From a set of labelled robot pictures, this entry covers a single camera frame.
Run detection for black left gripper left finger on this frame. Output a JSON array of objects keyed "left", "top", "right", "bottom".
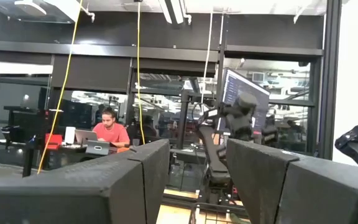
[{"left": 0, "top": 139, "right": 171, "bottom": 224}]

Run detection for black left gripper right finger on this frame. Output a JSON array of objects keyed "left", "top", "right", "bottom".
[{"left": 225, "top": 138, "right": 358, "bottom": 224}]

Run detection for black jointed arm part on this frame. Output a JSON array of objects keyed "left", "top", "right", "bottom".
[{"left": 334, "top": 124, "right": 358, "bottom": 170}]

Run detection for grey tablet device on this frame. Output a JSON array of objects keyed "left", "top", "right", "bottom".
[{"left": 85, "top": 139, "right": 111, "bottom": 156}]

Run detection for red box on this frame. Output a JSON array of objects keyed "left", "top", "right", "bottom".
[{"left": 44, "top": 133, "right": 63, "bottom": 151}]

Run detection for silver laptop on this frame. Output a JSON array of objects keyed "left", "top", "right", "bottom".
[{"left": 75, "top": 129, "right": 99, "bottom": 146}]

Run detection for white box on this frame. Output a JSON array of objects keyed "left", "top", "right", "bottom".
[{"left": 64, "top": 126, "right": 76, "bottom": 144}]

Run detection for black desk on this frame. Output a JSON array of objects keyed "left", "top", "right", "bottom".
[{"left": 0, "top": 140, "right": 130, "bottom": 178}]

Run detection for person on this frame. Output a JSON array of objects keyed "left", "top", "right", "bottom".
[{"left": 92, "top": 107, "right": 131, "bottom": 149}]

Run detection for green cucumber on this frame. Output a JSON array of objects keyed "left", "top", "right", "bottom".
[{"left": 228, "top": 212, "right": 252, "bottom": 224}]

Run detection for computer monitor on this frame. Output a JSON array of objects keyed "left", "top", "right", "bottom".
[{"left": 216, "top": 67, "right": 270, "bottom": 134}]

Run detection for ceiling light fixture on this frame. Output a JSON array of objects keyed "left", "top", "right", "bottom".
[{"left": 158, "top": 0, "right": 193, "bottom": 26}]

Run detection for black table frame rails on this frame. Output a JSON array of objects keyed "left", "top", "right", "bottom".
[{"left": 162, "top": 186, "right": 251, "bottom": 218}]

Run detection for yellow hanging cable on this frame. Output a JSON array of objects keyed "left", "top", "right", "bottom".
[
  {"left": 37, "top": 0, "right": 83, "bottom": 175},
  {"left": 136, "top": 0, "right": 146, "bottom": 146}
]

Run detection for black vertical frame post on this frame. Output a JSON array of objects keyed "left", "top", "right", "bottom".
[{"left": 318, "top": 0, "right": 343, "bottom": 160}]

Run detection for white hanging cable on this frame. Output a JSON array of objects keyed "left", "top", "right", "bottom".
[{"left": 200, "top": 12, "right": 214, "bottom": 113}]

